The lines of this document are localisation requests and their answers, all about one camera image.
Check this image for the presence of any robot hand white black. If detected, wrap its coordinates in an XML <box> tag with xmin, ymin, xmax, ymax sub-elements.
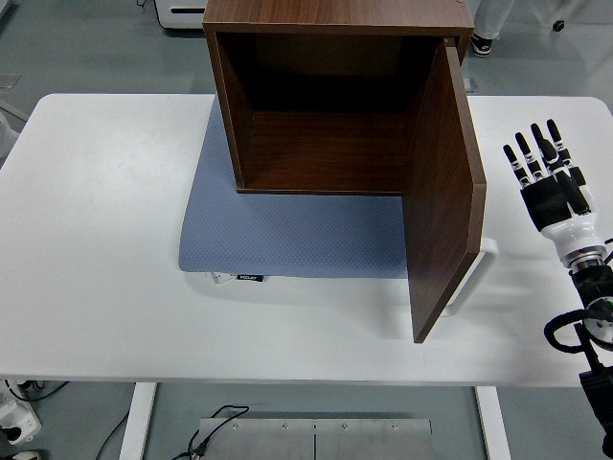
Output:
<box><xmin>502</xmin><ymin>118</ymin><xmax>605</xmax><ymax>256</ymax></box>

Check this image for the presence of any brown wooden cabinet door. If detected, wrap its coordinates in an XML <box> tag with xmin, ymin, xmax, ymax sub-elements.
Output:
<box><xmin>400</xmin><ymin>37</ymin><xmax>488</xmax><ymax>344</ymax></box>

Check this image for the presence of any brown wooden cabinet body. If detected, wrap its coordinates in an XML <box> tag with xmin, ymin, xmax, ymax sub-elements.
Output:
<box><xmin>201</xmin><ymin>0</ymin><xmax>475</xmax><ymax>196</ymax></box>

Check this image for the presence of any person's leg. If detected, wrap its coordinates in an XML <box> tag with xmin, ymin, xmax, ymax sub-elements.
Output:
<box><xmin>470</xmin><ymin>0</ymin><xmax>517</xmax><ymax>58</ymax></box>

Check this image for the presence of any white table leg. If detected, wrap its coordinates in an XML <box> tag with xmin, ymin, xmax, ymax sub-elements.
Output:
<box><xmin>474</xmin><ymin>385</ymin><xmax>512</xmax><ymax>460</ymax></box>
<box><xmin>118</xmin><ymin>381</ymin><xmax>158</xmax><ymax>460</ymax></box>

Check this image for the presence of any blue-grey textured mat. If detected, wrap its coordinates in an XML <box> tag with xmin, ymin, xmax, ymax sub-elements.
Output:
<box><xmin>178</xmin><ymin>98</ymin><xmax>411</xmax><ymax>280</ymax></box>

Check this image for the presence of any grey metal plate with screws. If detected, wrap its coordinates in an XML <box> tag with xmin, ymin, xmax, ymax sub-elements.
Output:
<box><xmin>197</xmin><ymin>417</ymin><xmax>434</xmax><ymax>460</ymax></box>

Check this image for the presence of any white appliance with slot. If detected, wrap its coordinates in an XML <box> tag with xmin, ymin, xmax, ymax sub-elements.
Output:
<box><xmin>153</xmin><ymin>0</ymin><xmax>208</xmax><ymax>33</ymax></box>

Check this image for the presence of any white power strip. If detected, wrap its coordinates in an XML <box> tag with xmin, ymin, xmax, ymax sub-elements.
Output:
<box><xmin>0</xmin><ymin>380</ymin><xmax>43</xmax><ymax>447</ymax></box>

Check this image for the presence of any white cabinet door handle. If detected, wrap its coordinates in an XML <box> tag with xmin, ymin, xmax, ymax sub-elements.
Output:
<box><xmin>443</xmin><ymin>238</ymin><xmax>500</xmax><ymax>318</ymax></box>

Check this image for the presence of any black cable with plug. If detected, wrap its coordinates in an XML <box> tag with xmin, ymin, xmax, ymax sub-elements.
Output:
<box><xmin>170</xmin><ymin>404</ymin><xmax>251</xmax><ymax>460</ymax></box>

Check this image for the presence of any thin black floor cable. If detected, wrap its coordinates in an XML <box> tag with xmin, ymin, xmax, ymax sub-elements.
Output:
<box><xmin>94</xmin><ymin>412</ymin><xmax>131</xmax><ymax>460</ymax></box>

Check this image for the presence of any black power strip cable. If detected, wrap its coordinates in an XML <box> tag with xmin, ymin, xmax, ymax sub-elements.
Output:
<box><xmin>4</xmin><ymin>380</ymin><xmax>71</xmax><ymax>403</ymax></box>

